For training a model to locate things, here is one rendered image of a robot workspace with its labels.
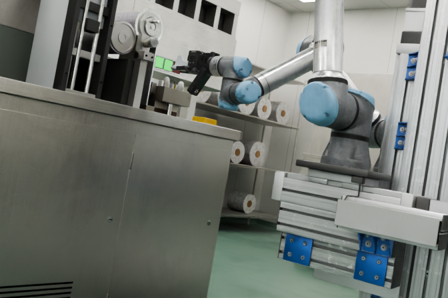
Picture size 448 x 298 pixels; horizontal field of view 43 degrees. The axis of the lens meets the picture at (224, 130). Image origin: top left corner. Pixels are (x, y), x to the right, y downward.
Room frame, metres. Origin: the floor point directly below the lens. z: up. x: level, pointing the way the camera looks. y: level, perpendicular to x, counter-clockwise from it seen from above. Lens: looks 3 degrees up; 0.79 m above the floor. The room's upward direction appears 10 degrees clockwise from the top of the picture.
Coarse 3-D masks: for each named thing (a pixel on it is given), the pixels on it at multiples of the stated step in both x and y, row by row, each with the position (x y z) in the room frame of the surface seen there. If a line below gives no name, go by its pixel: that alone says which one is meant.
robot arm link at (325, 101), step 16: (320, 0) 1.63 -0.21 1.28; (336, 0) 1.61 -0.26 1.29; (320, 16) 1.62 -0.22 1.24; (336, 16) 1.61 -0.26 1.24; (320, 32) 1.61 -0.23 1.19; (336, 32) 1.60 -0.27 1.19; (320, 48) 1.60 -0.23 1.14; (336, 48) 1.60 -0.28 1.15; (320, 64) 1.60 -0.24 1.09; (336, 64) 1.59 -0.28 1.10; (320, 80) 1.57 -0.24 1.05; (336, 80) 1.57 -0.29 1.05; (304, 96) 1.59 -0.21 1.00; (320, 96) 1.55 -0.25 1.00; (336, 96) 1.55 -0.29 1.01; (352, 96) 1.63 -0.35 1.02; (304, 112) 1.59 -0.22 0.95; (320, 112) 1.56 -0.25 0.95; (336, 112) 1.56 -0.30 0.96; (352, 112) 1.61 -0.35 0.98; (336, 128) 1.63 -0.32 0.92
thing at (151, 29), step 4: (148, 20) 2.21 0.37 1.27; (152, 20) 2.23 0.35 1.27; (144, 24) 2.21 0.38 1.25; (148, 24) 2.21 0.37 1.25; (152, 24) 2.23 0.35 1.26; (156, 24) 2.24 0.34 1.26; (144, 28) 2.22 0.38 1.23; (148, 28) 2.22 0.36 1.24; (152, 28) 2.23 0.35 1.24; (156, 28) 2.25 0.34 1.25; (148, 32) 2.22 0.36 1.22; (152, 32) 2.23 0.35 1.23; (156, 32) 2.25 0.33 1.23
